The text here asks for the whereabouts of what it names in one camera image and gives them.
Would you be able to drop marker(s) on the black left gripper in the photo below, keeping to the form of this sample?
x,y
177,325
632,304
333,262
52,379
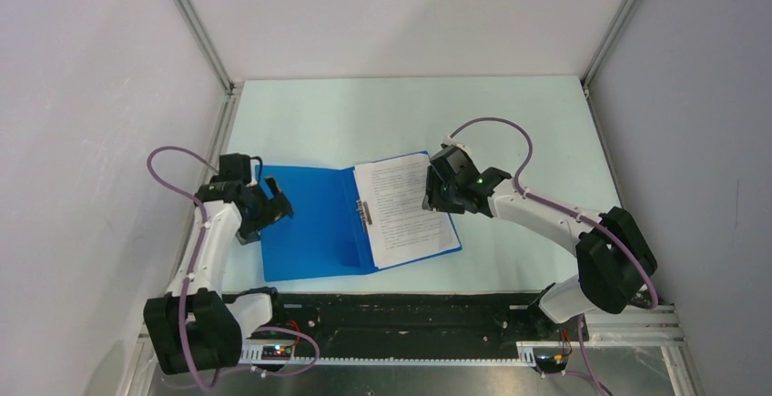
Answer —
x,y
251,228

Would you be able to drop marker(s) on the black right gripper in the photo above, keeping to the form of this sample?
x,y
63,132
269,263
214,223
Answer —
x,y
432,198

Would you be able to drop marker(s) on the white paper sheet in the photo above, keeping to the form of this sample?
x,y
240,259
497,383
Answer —
x,y
399,230

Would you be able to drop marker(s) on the blue plastic folder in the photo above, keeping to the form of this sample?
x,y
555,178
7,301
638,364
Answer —
x,y
326,236

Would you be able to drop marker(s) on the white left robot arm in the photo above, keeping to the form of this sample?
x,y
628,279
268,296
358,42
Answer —
x,y
192,326

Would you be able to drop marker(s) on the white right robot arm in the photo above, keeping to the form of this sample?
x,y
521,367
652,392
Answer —
x,y
613,259

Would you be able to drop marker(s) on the left controller board with leds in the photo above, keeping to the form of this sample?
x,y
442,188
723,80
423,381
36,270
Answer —
x,y
276,353

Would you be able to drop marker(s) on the controller board with leds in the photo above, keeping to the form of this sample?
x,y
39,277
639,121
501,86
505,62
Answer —
x,y
550,363
276,353

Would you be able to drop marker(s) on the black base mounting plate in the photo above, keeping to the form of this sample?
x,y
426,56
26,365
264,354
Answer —
x,y
418,326

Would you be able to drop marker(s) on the right controller board with leds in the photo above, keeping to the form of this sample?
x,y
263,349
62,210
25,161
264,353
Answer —
x,y
550,363

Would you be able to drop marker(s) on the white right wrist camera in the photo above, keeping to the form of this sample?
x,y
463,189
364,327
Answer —
x,y
451,142

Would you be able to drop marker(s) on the grey slotted cable duct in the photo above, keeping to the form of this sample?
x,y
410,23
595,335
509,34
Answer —
x,y
250,357

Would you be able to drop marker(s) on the left aluminium frame post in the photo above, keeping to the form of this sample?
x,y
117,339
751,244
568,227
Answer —
x,y
205,44

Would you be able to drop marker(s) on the aluminium frame post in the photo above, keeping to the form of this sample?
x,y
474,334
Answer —
x,y
622,17
205,44

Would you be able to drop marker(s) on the right aluminium frame post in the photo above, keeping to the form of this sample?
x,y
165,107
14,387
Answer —
x,y
622,17

